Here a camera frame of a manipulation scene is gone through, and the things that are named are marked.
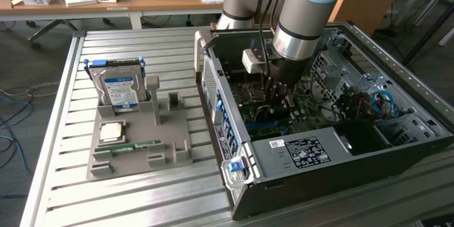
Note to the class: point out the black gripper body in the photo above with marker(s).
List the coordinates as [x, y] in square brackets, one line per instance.
[287, 70]

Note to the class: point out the graphics card with metal bracket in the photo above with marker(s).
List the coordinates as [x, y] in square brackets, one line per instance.
[265, 114]

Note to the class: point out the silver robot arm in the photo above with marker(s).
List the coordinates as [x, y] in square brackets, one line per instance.
[304, 25]

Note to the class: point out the CPU socket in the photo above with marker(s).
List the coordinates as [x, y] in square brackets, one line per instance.
[253, 91]

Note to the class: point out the green motherboard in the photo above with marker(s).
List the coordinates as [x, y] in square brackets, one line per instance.
[311, 112]

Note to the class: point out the long blue expansion slot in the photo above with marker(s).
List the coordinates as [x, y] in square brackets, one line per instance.
[261, 125]

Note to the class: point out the chipset heat sink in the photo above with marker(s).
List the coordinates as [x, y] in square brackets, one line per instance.
[301, 128]

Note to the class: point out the grey power supply unit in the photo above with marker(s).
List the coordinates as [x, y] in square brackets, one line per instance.
[276, 158]

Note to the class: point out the black plastic shroud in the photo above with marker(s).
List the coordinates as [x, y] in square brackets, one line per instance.
[364, 136]

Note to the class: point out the blue case latch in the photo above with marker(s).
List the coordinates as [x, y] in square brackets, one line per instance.
[235, 168]

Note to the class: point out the metal disk bay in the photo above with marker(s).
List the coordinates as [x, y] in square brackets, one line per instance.
[407, 128]

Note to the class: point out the black open PC case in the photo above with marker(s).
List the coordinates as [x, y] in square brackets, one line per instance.
[319, 192]

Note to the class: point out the grey parts rack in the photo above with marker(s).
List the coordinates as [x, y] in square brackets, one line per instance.
[141, 131]

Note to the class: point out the green RAM stick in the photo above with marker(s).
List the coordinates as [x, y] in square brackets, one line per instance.
[141, 146]

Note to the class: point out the wooden desk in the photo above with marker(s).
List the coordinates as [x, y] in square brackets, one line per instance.
[159, 3]

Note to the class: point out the silver CPU chip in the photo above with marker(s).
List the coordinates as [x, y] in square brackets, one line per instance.
[110, 132]

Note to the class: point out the black chair base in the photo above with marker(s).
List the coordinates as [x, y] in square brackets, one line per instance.
[49, 29]

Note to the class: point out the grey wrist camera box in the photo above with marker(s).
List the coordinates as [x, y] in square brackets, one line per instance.
[252, 62]

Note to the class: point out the hard disk with blue bracket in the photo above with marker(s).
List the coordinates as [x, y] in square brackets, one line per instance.
[118, 91]

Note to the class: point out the white table frame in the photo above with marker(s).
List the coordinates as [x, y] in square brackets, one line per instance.
[447, 37]

